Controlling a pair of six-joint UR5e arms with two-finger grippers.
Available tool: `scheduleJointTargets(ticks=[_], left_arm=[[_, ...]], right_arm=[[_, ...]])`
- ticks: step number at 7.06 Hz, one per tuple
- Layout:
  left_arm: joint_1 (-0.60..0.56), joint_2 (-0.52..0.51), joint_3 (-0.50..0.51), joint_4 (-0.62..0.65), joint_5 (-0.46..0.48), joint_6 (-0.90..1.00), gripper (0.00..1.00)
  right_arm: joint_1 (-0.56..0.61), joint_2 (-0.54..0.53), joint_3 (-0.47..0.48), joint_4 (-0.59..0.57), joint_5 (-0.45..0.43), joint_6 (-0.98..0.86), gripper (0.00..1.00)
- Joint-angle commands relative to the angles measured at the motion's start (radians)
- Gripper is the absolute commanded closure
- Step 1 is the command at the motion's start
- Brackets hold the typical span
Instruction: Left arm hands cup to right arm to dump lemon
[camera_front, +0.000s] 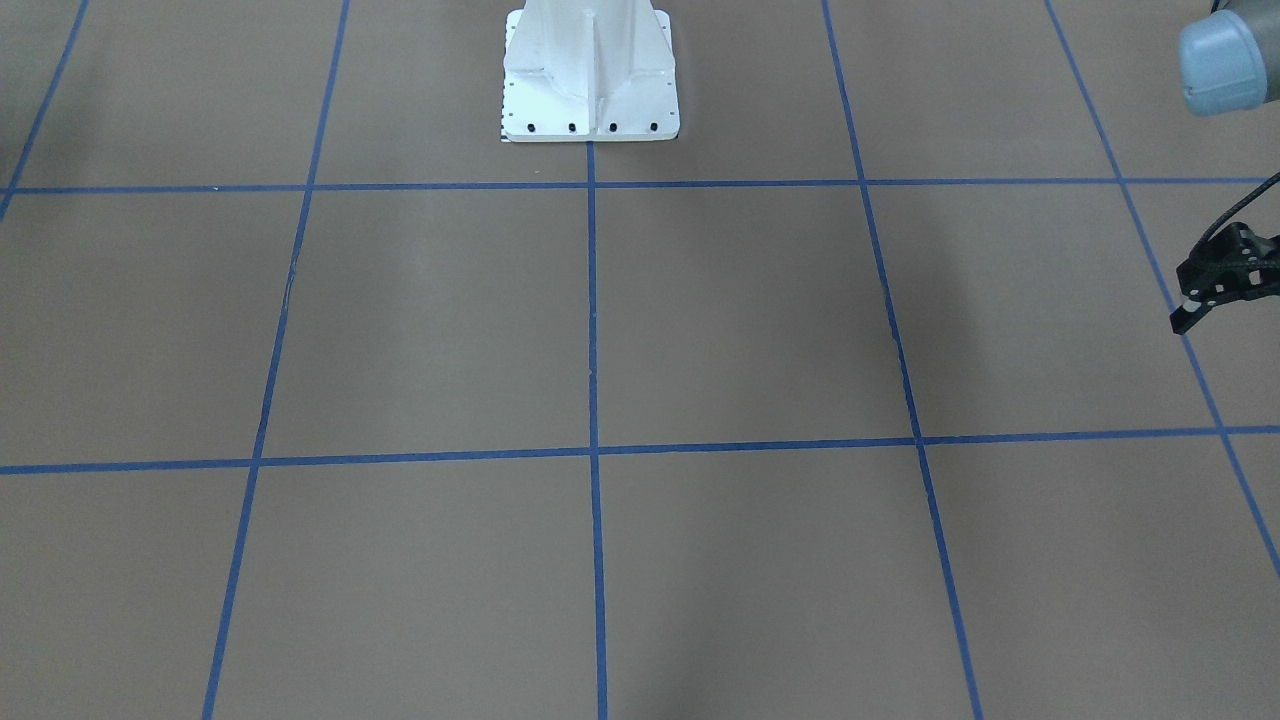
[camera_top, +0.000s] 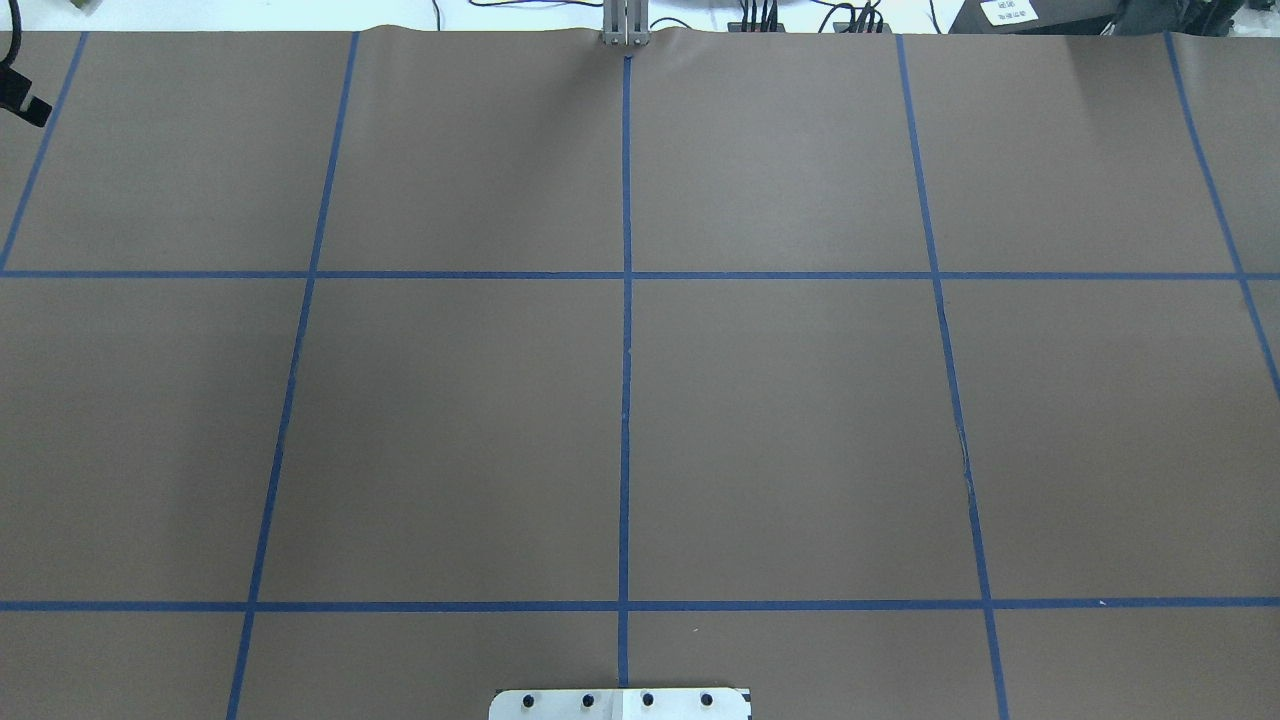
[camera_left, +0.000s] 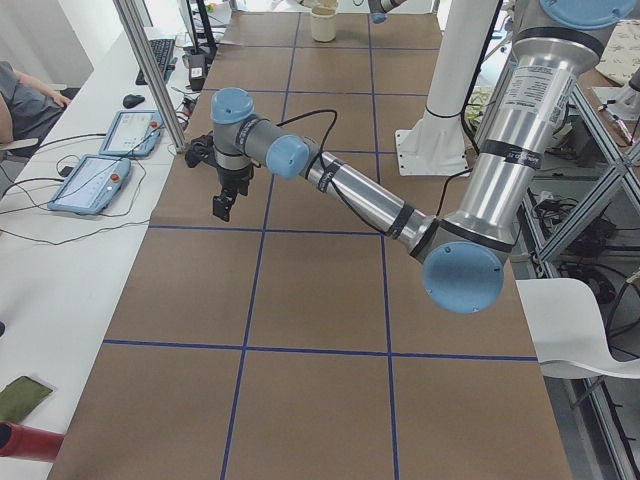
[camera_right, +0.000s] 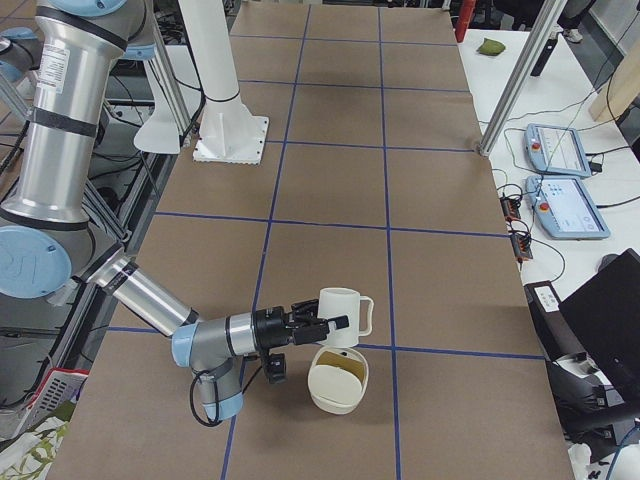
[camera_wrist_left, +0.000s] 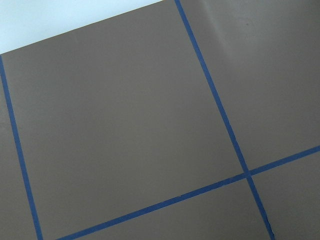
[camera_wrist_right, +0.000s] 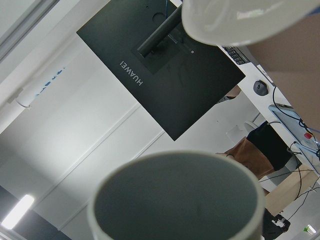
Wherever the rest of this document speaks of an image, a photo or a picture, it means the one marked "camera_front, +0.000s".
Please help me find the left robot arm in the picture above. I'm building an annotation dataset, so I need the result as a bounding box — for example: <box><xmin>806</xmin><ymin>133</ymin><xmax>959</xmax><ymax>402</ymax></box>
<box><xmin>1169</xmin><ymin>1</ymin><xmax>1279</xmax><ymax>336</ymax></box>

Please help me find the white camera stand post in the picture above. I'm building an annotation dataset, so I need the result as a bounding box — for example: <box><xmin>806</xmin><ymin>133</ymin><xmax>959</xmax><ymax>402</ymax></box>
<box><xmin>500</xmin><ymin>1</ymin><xmax>681</xmax><ymax>143</ymax></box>

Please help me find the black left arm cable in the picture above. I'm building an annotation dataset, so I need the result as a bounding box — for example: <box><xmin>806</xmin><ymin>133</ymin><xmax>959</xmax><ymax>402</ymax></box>
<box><xmin>1196</xmin><ymin>172</ymin><xmax>1280</xmax><ymax>251</ymax></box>

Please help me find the brown gridded table mat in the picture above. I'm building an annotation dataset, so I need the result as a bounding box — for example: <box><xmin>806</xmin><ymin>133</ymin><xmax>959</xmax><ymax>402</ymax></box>
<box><xmin>3</xmin><ymin>1</ymin><xmax>1277</xmax><ymax>719</ymax></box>

